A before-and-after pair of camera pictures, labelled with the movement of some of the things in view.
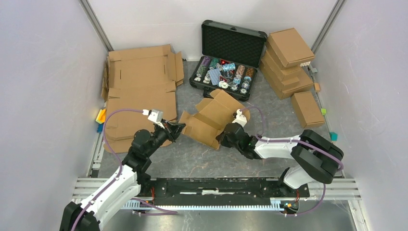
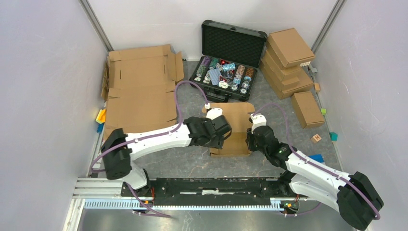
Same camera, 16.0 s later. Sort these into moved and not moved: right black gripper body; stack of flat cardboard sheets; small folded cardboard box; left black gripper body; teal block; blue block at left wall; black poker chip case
Moved: right black gripper body; left black gripper body
Not moved: teal block; black poker chip case; stack of flat cardboard sheets; blue block at left wall; small folded cardboard box
